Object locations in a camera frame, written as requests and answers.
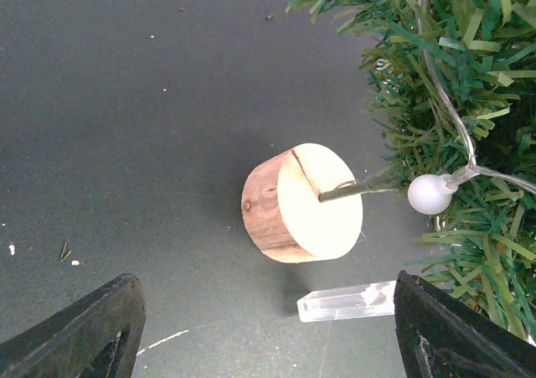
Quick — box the clear battery box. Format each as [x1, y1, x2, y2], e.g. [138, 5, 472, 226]
[296, 281, 396, 323]

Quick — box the small green christmas tree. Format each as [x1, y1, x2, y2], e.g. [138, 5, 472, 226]
[288, 0, 535, 342]

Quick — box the round wooden tree base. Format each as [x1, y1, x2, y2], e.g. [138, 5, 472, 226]
[241, 143, 363, 263]

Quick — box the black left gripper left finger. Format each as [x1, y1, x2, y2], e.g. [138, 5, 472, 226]
[1, 274, 146, 377]

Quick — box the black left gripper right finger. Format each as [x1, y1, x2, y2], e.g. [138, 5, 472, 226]
[394, 271, 535, 377]

